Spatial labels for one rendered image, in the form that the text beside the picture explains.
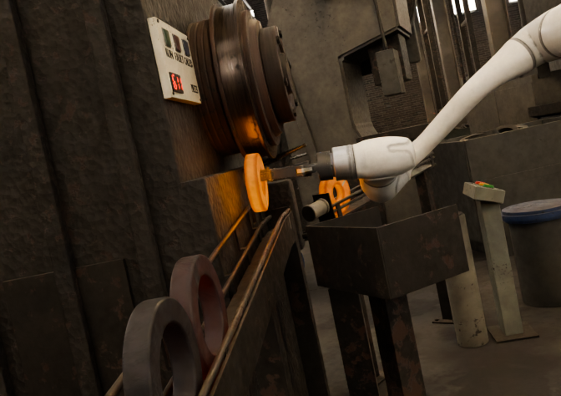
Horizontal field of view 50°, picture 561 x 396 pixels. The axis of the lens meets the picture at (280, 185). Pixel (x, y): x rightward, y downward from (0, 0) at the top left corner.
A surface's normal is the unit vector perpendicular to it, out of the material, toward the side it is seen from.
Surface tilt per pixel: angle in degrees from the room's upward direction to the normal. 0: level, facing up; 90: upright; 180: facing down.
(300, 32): 90
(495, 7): 90
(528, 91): 90
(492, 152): 90
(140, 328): 35
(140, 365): 63
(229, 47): 71
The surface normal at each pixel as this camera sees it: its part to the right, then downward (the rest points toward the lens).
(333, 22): -0.35, 0.12
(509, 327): -0.12, 0.07
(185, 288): -0.22, -0.58
